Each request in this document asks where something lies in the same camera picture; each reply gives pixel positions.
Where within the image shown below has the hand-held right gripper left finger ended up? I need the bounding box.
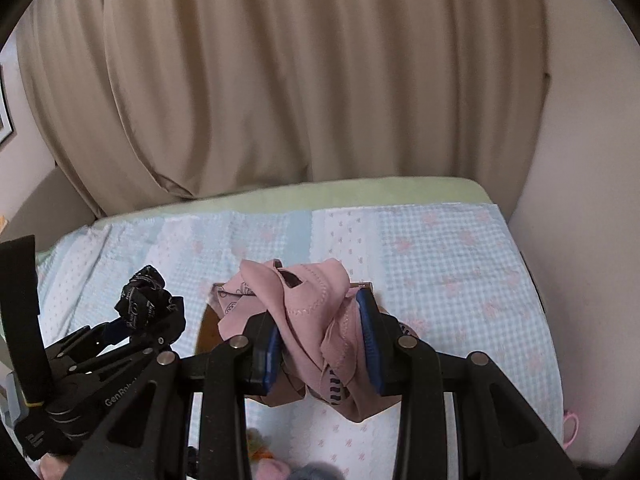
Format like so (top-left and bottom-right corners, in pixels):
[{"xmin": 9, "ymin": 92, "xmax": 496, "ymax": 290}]
[{"xmin": 65, "ymin": 311, "xmax": 284, "ymax": 480}]

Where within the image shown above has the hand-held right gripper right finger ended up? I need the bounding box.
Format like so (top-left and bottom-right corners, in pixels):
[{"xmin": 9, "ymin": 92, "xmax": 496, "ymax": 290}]
[{"xmin": 354, "ymin": 290, "xmax": 582, "ymax": 480}]

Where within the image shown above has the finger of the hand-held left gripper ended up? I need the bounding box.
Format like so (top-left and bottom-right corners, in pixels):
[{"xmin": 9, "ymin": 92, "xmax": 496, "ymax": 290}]
[
  {"xmin": 45, "ymin": 321, "xmax": 128, "ymax": 361},
  {"xmin": 70, "ymin": 336, "xmax": 173, "ymax": 386}
]

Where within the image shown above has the black printed cloth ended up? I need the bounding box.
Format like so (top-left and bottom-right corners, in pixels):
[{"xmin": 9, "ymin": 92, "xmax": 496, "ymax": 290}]
[{"xmin": 114, "ymin": 265, "xmax": 187, "ymax": 346}]

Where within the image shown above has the pink cloth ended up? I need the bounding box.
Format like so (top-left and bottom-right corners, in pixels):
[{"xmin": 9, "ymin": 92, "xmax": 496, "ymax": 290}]
[{"xmin": 210, "ymin": 258, "xmax": 401, "ymax": 423}]

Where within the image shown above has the brown cardboard box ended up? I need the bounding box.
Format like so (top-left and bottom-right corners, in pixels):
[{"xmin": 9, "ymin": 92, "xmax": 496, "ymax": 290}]
[{"xmin": 194, "ymin": 282, "xmax": 416, "ymax": 361}]

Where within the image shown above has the colourful plush toy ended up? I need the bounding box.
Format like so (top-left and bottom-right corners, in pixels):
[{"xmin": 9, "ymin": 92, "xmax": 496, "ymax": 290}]
[{"xmin": 246, "ymin": 427, "xmax": 275, "ymax": 462}]

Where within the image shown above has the light blue checked blanket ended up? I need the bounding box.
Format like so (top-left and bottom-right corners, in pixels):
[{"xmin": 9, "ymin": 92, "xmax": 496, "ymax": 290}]
[{"xmin": 36, "ymin": 202, "xmax": 567, "ymax": 467}]

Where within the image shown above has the pink fluffy toy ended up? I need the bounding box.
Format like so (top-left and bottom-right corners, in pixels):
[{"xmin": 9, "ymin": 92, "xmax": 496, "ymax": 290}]
[{"xmin": 254, "ymin": 460, "xmax": 294, "ymax": 480}]

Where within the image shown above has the grey fluffy toy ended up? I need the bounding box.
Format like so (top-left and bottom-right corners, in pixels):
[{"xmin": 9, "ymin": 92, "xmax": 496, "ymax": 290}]
[{"xmin": 290, "ymin": 464, "xmax": 347, "ymax": 480}]

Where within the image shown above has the green bed sheet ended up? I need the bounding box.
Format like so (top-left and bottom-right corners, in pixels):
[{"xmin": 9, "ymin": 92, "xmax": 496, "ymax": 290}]
[{"xmin": 35, "ymin": 176, "xmax": 502, "ymax": 263}]

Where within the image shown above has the beige curtain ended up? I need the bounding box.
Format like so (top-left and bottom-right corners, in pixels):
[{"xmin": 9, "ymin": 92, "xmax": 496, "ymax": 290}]
[{"xmin": 16, "ymin": 0, "xmax": 552, "ymax": 219}]

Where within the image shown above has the framed wall picture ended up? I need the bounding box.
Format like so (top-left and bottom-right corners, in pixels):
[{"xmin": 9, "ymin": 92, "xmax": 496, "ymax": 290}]
[{"xmin": 0, "ymin": 62, "xmax": 17, "ymax": 149}]

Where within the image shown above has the pink plastic handle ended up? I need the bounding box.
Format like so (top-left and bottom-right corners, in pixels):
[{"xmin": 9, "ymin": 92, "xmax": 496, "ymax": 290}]
[{"xmin": 562, "ymin": 409, "xmax": 582, "ymax": 449}]

